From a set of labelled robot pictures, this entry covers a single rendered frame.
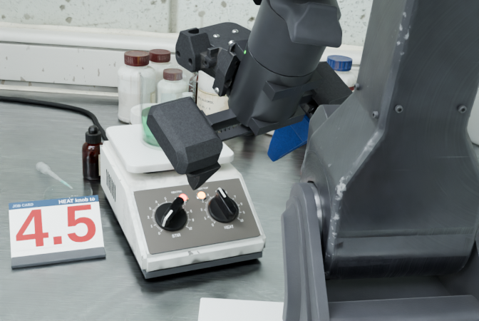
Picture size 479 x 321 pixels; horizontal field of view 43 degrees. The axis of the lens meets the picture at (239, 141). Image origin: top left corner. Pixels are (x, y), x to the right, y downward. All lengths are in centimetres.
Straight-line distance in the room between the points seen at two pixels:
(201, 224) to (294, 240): 34
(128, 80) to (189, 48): 48
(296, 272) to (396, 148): 7
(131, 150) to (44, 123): 36
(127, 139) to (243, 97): 24
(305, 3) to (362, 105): 17
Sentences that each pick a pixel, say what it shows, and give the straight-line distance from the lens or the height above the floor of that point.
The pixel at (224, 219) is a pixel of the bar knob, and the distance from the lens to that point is 63.
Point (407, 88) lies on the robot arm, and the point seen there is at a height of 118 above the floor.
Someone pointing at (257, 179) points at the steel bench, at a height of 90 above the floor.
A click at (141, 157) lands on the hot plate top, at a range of 65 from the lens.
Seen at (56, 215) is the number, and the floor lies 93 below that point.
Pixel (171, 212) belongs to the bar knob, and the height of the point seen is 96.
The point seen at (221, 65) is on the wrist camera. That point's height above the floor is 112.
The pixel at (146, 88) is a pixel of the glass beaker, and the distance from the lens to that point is 65.
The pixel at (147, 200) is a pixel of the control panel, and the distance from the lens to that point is 62.
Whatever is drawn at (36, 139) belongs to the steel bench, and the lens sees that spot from 94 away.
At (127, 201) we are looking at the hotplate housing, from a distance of 63.
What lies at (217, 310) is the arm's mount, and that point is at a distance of 40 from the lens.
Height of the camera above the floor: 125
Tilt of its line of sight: 22 degrees down
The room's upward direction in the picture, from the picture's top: 4 degrees clockwise
